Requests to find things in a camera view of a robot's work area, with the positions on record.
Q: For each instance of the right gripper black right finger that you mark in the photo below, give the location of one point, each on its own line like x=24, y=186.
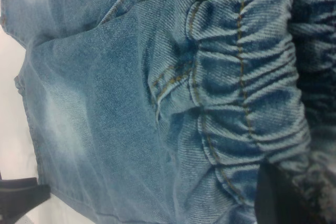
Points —
x=278, y=200

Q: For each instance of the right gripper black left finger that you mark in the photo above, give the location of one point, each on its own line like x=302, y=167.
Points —
x=21, y=195

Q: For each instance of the blue denim pants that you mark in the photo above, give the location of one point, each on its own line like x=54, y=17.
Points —
x=118, y=103

